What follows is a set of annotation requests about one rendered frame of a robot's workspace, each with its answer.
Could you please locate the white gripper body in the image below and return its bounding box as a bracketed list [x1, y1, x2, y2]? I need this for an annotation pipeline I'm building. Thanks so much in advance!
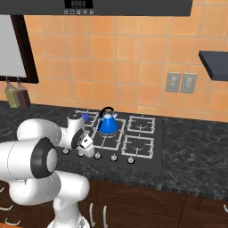
[80, 143, 96, 159]

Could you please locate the blue kettle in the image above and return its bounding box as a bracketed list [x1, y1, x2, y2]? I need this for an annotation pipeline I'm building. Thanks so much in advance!
[97, 106, 120, 136]

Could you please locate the black gas hob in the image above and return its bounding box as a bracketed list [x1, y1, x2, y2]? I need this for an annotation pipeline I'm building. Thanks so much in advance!
[57, 109, 164, 175]

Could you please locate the dark brown bottle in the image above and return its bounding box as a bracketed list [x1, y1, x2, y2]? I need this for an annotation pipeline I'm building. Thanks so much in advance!
[15, 77, 32, 110]

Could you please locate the olive green bottle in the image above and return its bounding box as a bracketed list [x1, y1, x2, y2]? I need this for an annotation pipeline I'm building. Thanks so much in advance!
[4, 77, 20, 109]

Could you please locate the dark range hood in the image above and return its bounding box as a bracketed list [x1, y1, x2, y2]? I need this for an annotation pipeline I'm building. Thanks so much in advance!
[0, 0, 194, 18]

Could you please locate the grey wall socket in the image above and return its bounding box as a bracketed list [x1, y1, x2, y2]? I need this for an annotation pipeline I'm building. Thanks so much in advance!
[165, 71, 183, 94]
[179, 72, 199, 94]

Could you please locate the dark-framed wall cupboard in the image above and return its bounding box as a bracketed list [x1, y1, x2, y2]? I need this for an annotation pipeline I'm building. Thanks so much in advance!
[0, 14, 40, 85]

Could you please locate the dark wall shelf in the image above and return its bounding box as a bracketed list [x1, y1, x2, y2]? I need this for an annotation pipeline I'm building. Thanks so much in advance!
[198, 50, 228, 82]

